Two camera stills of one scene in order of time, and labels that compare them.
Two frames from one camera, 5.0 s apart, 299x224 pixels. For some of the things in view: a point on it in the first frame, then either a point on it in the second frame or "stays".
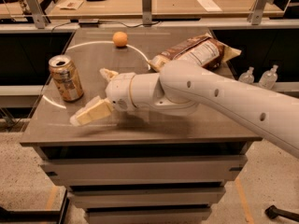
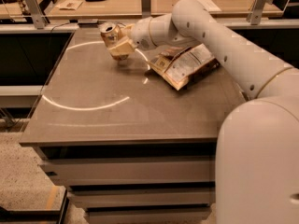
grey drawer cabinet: x=135 y=166 stays
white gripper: x=119 y=91 to x=140 y=32
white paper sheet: x=209 y=5 stays
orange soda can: x=66 y=77 to x=111 y=33
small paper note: x=70 y=4 stays
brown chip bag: x=206 y=50 stays
